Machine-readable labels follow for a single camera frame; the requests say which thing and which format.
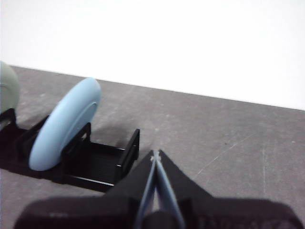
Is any black plate rack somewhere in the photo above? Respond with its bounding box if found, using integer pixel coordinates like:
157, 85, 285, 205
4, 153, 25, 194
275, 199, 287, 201
0, 108, 141, 193

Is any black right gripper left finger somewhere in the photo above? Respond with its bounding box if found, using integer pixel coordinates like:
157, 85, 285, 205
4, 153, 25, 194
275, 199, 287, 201
13, 149, 157, 229

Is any green round plate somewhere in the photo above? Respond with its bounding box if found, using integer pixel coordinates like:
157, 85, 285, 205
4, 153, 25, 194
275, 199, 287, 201
0, 61, 20, 114

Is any blue round plate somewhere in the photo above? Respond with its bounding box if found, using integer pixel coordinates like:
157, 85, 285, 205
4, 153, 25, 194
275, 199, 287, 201
28, 77, 102, 172

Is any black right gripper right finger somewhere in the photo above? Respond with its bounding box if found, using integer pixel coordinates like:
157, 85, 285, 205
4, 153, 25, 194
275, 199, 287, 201
156, 149, 305, 229

